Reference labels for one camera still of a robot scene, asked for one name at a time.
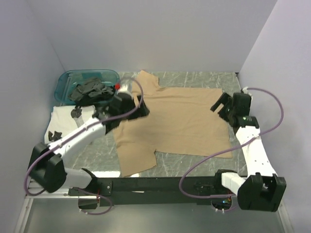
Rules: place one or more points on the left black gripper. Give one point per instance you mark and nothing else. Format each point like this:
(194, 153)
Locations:
(143, 111)

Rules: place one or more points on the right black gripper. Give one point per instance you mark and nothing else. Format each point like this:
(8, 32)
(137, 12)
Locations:
(223, 99)

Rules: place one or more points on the tan t shirt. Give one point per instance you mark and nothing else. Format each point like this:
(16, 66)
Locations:
(180, 122)

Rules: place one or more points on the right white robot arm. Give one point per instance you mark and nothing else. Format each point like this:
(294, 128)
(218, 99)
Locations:
(262, 189)

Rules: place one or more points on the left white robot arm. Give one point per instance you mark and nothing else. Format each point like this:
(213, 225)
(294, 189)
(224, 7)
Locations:
(47, 164)

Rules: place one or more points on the dark grey t shirt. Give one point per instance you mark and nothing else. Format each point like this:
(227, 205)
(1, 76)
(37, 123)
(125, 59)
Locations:
(92, 91)

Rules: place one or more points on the teal plastic bin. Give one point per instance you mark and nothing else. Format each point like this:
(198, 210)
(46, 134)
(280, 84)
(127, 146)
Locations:
(70, 79)

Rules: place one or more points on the white printed t shirt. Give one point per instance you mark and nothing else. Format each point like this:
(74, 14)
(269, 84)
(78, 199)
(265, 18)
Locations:
(65, 119)

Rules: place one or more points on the black base beam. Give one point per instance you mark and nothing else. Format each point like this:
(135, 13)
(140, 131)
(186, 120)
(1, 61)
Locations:
(142, 190)

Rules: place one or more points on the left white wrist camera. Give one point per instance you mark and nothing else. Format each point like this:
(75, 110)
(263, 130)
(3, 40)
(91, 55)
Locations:
(124, 86)

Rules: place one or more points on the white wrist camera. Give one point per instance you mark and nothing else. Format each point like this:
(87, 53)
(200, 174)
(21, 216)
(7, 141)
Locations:
(124, 86)
(246, 91)

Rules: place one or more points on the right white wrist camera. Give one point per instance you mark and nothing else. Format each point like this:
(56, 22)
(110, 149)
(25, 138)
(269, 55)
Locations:
(246, 91)

